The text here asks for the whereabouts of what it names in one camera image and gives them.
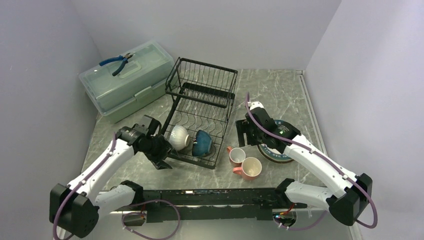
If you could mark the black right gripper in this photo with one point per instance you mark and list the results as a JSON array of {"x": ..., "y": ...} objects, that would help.
[{"x": 243, "y": 126}]

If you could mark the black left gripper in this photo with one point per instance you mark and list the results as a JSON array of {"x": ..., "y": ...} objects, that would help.
[{"x": 165, "y": 148}]

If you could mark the small pink mug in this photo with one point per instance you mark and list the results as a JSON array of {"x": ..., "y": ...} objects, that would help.
[{"x": 236, "y": 156}]

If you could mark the white ceramic bowl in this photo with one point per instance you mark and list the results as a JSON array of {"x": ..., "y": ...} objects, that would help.
[{"x": 179, "y": 138}]

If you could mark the green rimmed white plate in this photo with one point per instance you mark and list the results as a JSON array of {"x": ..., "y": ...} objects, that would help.
[{"x": 290, "y": 136}]

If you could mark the large pink mug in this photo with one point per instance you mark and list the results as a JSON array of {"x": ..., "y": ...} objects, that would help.
[{"x": 250, "y": 169}]

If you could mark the dark blue tan bowl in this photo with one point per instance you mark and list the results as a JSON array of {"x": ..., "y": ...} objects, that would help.
[{"x": 202, "y": 144}]

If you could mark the black wire dish rack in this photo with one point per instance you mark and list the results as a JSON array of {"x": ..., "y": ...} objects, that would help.
[{"x": 203, "y": 96}]

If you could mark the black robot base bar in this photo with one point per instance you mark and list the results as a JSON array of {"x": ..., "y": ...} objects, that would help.
[{"x": 212, "y": 204}]

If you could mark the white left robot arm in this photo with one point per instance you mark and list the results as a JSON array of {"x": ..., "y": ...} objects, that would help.
[{"x": 77, "y": 206}]

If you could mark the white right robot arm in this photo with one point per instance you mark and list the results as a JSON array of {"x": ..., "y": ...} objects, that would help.
[{"x": 345, "y": 194}]

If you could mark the clear plastic storage box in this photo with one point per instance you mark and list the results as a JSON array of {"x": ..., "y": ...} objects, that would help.
[{"x": 121, "y": 85}]

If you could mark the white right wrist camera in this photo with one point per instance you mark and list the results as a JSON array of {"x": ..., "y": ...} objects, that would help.
[{"x": 255, "y": 105}]

